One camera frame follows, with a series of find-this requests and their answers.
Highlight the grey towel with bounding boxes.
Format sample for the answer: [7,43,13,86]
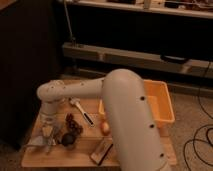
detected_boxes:
[26,126,61,154]

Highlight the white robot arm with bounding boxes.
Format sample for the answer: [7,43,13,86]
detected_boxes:
[37,69,171,171]

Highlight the small black metal pot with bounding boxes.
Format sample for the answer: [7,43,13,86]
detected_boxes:
[61,133,76,148]

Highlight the brown grape bunch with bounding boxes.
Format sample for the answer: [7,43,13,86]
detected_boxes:
[66,113,83,135]

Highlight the yellow onion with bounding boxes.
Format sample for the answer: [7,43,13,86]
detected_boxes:
[101,121,110,135]

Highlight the wooden block brush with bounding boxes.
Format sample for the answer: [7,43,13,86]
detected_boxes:
[90,138,113,166]

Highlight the grey metal pole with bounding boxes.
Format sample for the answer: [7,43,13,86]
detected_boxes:
[63,0,76,45]

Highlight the orange plastic bin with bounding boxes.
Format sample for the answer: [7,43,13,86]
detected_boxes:
[97,79,176,128]

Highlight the low grey shelf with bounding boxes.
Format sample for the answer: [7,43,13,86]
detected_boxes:
[62,42,213,79]

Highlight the black device on shelf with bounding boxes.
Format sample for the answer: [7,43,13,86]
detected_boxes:
[160,55,189,64]

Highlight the upper cluttered shelf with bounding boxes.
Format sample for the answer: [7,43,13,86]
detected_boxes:
[58,0,213,19]

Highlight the black floor cables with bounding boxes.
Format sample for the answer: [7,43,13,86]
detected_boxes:
[182,61,213,171]

